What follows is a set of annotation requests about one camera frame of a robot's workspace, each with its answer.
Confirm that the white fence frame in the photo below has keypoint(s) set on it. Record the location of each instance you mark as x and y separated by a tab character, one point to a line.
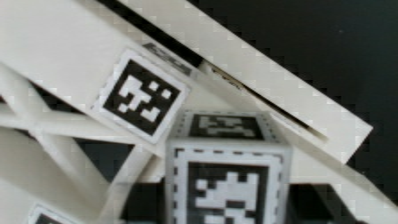
210	40

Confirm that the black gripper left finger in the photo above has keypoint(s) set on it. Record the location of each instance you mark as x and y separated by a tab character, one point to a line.
143	209

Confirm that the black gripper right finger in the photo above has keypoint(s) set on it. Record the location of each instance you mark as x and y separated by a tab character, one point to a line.
317	206

